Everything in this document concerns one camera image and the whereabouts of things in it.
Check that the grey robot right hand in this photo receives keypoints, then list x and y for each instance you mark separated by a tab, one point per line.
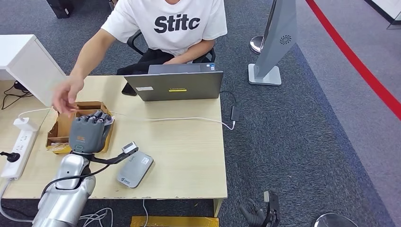
252	216

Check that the person's right hand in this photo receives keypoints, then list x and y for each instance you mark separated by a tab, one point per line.
65	94

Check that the person's left hand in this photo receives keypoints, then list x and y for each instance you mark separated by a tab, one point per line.
171	61

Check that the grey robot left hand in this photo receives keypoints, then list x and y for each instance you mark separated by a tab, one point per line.
89	134

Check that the person's left forearm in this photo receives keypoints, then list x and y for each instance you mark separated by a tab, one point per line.
194	51

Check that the person's right forearm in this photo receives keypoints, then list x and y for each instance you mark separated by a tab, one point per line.
89	59

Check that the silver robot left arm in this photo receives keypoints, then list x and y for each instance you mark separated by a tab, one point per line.
62	200

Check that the person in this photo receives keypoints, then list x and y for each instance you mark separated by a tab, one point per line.
169	34

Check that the room key card stack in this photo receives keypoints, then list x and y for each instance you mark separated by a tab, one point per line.
59	145

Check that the grey card reader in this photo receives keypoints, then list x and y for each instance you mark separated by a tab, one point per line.
134	170

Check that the grey laptop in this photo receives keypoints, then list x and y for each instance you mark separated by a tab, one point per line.
175	86

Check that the wooden compartment organizer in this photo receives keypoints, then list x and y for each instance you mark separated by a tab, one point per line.
62	125

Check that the light wood desk leg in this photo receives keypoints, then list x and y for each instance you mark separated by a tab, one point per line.
218	207

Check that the black office chair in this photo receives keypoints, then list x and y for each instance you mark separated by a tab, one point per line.
133	44

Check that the white cabinet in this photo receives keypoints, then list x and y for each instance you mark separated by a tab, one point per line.
31	65

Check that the white charger plug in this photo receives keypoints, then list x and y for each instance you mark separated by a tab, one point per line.
25	124

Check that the black smartphone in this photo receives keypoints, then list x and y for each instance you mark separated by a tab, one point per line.
128	90

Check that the white power strip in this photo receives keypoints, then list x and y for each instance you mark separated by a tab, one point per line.
18	153

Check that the yellow box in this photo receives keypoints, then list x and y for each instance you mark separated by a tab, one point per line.
175	221

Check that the black power plug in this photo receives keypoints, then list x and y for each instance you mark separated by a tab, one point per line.
11	157

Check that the round metal disc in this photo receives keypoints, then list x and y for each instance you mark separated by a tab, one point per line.
335	221

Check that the round chrome base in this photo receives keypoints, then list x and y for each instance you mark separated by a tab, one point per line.
256	44

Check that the black bag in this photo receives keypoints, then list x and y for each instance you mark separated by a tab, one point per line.
59	7

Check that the grey floor stand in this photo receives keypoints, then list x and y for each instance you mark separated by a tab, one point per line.
277	40

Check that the red floor tape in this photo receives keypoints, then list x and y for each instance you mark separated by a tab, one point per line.
344	47

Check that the black right camera bracket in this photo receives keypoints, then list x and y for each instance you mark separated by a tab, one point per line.
274	210

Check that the black camera bracket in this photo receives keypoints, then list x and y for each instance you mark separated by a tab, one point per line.
109	160
274	210

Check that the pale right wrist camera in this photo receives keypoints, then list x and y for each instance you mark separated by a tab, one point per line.
266	196

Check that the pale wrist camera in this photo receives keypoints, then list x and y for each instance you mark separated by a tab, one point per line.
129	147
266	196

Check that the black left camera bracket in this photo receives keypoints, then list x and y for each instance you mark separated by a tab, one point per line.
109	160

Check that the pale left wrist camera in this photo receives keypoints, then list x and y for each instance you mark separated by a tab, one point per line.
129	147

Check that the white panel black frame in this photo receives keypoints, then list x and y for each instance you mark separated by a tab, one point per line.
388	7

